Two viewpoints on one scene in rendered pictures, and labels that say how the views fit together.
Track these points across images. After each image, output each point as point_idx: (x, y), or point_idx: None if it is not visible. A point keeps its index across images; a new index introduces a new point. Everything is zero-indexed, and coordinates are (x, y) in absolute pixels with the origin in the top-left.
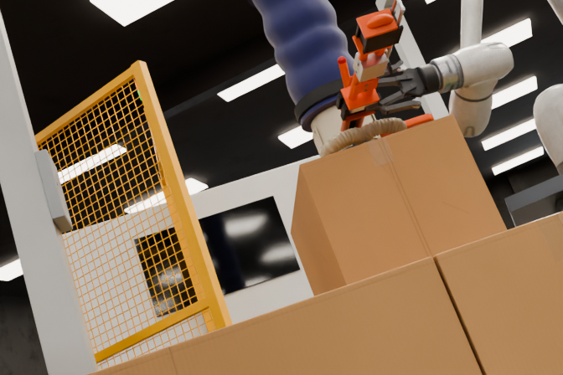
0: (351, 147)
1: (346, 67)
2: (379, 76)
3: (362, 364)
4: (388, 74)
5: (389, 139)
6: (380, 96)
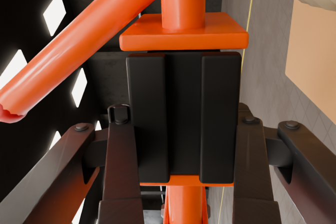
0: (329, 118)
1: (33, 104)
2: (80, 172)
3: None
4: (49, 207)
5: None
6: (221, 183)
